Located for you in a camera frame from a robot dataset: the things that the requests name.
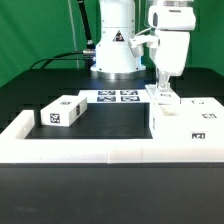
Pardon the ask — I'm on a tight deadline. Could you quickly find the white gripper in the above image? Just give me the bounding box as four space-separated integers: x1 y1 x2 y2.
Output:
148 3 196 91

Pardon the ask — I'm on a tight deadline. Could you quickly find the white cabinet door panel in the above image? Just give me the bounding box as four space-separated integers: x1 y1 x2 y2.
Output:
181 97 224 119

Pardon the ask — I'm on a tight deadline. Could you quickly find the white cabinet body box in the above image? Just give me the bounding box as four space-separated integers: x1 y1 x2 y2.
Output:
149 102 224 148

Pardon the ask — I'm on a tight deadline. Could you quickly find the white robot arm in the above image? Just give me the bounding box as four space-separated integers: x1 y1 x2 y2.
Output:
91 0 196 90

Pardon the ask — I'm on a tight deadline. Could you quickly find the white cabinet top block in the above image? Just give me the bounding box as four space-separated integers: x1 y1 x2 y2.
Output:
40 95 87 127

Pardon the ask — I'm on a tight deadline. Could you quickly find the white base tag plate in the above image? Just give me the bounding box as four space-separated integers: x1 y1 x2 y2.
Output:
79 89 149 103

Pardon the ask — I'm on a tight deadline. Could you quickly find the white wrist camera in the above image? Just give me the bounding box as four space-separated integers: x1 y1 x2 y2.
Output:
128 35 158 58

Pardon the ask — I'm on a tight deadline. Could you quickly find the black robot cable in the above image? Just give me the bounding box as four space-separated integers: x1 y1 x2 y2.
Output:
29 0 98 70

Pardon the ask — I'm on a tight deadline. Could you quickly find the thin white cable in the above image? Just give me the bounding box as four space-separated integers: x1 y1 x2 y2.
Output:
67 0 80 70

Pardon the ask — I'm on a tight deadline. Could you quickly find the white U-shaped obstacle wall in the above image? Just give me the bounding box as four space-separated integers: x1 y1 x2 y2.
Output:
0 110 224 164

